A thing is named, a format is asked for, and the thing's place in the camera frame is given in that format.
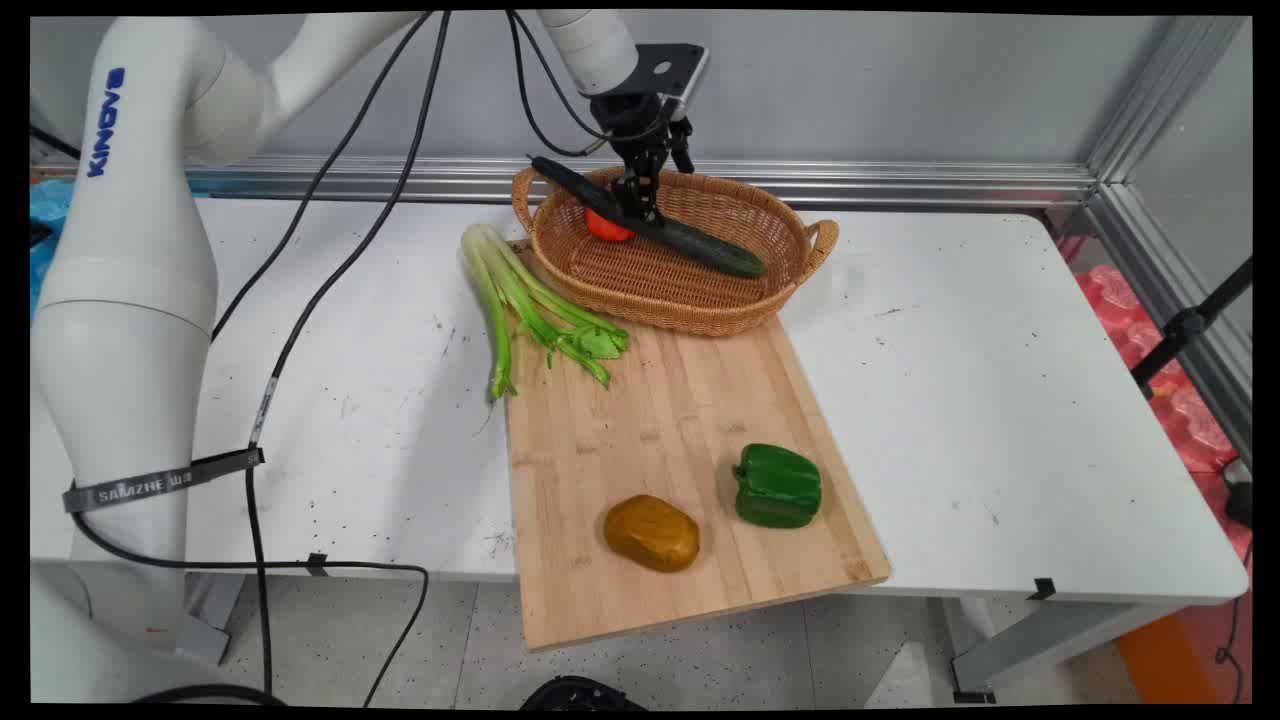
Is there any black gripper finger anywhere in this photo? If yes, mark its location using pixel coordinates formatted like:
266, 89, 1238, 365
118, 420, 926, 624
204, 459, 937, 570
611, 148, 649, 224
645, 118, 695, 226

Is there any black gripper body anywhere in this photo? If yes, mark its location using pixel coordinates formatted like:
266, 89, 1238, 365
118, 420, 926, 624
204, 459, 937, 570
589, 91, 693, 163

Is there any dark green cucumber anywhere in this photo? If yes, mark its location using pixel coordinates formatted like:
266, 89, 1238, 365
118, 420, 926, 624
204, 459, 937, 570
528, 155, 768, 279

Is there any brown potato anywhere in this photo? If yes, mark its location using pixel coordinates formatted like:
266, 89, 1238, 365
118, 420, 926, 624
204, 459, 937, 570
603, 494, 701, 573

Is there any woven wicker basket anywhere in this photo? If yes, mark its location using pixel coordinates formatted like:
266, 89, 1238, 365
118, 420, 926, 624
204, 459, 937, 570
511, 165, 840, 337

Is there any green celery bunch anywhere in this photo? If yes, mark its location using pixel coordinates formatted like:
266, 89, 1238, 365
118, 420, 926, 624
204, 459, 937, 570
461, 223, 632, 401

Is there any wooden cutting board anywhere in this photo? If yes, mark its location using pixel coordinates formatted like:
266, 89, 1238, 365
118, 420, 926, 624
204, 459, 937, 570
503, 240, 892, 653

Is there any green bell pepper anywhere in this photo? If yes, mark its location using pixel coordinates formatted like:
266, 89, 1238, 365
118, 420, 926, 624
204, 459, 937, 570
732, 443, 823, 529

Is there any black round object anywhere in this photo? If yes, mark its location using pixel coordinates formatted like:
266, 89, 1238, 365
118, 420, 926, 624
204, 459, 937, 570
519, 675, 648, 711

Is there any black tripod stand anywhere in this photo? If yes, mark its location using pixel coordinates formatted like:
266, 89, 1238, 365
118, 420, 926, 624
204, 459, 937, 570
1130, 257, 1253, 401

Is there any blue plastic bag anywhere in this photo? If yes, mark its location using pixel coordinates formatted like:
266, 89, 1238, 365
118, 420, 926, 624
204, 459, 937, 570
30, 178, 77, 313

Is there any grey table leg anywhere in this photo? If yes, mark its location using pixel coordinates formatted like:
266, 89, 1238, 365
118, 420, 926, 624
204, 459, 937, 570
950, 598, 1193, 703

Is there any black power adapter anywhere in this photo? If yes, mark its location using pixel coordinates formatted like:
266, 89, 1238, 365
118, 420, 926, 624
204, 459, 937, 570
1224, 458, 1253, 531

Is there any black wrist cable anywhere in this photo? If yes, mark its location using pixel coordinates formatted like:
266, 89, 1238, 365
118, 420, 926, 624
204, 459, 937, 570
504, 12, 613, 159

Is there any aluminium frame rail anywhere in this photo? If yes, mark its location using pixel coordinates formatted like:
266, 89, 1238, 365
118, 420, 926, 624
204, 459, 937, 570
185, 155, 1101, 209

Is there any thin black cable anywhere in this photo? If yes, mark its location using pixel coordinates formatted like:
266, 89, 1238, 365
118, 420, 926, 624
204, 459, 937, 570
210, 12, 435, 341

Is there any thick black cable white label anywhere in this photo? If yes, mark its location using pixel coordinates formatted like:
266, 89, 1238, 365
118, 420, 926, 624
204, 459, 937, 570
245, 12, 453, 696

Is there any black cable to floor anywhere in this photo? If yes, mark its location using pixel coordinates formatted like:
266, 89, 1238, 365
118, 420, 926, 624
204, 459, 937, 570
70, 510, 431, 707

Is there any aluminium frame corner post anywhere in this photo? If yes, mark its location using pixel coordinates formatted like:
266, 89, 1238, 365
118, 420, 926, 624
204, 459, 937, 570
1085, 15, 1253, 463

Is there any grey Samzhe velcro strap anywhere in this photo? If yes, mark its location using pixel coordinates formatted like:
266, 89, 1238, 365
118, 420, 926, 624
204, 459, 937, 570
62, 448, 266, 515

